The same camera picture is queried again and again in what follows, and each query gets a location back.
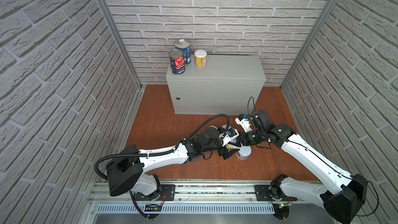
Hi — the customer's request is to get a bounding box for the yellow label pull-tab can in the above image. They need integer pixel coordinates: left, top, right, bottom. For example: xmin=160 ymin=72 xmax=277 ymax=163
xmin=226 ymin=142 xmax=240 ymax=150

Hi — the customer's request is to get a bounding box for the dark tomato label can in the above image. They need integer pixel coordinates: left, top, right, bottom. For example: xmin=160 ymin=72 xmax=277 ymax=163
xmin=169 ymin=49 xmax=185 ymax=75

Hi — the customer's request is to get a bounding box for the white lid small can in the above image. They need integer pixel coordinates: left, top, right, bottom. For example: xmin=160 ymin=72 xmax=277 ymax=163
xmin=194 ymin=50 xmax=207 ymax=68

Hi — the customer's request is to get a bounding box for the blue label tin can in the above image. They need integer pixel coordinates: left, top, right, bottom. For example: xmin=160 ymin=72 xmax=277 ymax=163
xmin=174 ymin=39 xmax=191 ymax=65

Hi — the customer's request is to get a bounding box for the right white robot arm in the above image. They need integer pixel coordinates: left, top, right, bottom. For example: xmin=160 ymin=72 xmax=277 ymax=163
xmin=235 ymin=110 xmax=368 ymax=224

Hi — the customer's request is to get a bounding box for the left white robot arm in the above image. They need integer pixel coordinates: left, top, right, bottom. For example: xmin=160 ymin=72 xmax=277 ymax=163
xmin=106 ymin=126 xmax=239 ymax=197

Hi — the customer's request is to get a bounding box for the grey label pull-tab can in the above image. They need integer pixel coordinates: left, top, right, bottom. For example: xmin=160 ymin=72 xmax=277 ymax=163
xmin=208 ymin=125 xmax=218 ymax=130

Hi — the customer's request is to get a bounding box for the plain lid silver can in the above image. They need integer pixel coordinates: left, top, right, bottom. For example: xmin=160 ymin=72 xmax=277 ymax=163
xmin=236 ymin=146 xmax=252 ymax=160

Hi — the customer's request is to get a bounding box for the pink label pull-tab can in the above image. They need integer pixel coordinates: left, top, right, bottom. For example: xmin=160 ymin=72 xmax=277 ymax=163
xmin=219 ymin=124 xmax=232 ymax=132

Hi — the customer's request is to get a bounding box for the grey metal cabinet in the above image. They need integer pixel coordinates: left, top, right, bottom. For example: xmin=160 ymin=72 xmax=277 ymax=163
xmin=166 ymin=55 xmax=266 ymax=116

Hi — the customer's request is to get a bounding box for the perforated white vent strip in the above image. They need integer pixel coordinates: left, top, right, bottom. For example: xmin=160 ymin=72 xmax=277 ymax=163
xmin=97 ymin=203 xmax=275 ymax=214

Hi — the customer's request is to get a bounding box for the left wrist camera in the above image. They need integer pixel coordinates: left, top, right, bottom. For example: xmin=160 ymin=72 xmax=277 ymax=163
xmin=219 ymin=128 xmax=239 ymax=146

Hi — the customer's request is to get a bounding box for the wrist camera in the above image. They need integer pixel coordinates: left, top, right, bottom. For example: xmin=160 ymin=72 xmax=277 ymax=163
xmin=235 ymin=114 xmax=252 ymax=132
xmin=219 ymin=128 xmax=239 ymax=146

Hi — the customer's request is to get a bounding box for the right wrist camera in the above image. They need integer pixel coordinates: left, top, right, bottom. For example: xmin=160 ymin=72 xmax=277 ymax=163
xmin=235 ymin=114 xmax=252 ymax=132

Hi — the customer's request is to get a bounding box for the left black corrugated cable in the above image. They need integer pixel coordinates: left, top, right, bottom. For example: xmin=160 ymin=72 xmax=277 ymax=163
xmin=94 ymin=113 xmax=231 ymax=181

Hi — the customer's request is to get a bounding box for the left floor aluminium rail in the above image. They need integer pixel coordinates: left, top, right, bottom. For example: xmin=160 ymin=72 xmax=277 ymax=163
xmin=72 ymin=85 xmax=146 ymax=224

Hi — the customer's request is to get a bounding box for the front aluminium mounting rail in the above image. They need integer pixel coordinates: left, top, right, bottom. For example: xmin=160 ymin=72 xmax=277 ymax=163
xmin=90 ymin=179 xmax=343 ymax=204

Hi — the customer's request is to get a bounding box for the right thin black cable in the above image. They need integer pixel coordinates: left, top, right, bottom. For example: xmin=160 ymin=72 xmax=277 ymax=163
xmin=247 ymin=96 xmax=380 ymax=218

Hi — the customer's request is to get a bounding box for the right aluminium corner post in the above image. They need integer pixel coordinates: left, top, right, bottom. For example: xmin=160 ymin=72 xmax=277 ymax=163
xmin=280 ymin=0 xmax=339 ymax=90

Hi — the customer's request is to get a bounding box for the aluminium corner post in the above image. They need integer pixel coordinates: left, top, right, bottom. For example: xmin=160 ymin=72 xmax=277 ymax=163
xmin=96 ymin=0 xmax=143 ymax=90
xmin=280 ymin=0 xmax=339 ymax=90

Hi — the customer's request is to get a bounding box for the left aluminium corner post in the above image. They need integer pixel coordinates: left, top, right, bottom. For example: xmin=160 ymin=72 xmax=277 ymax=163
xmin=96 ymin=0 xmax=143 ymax=90

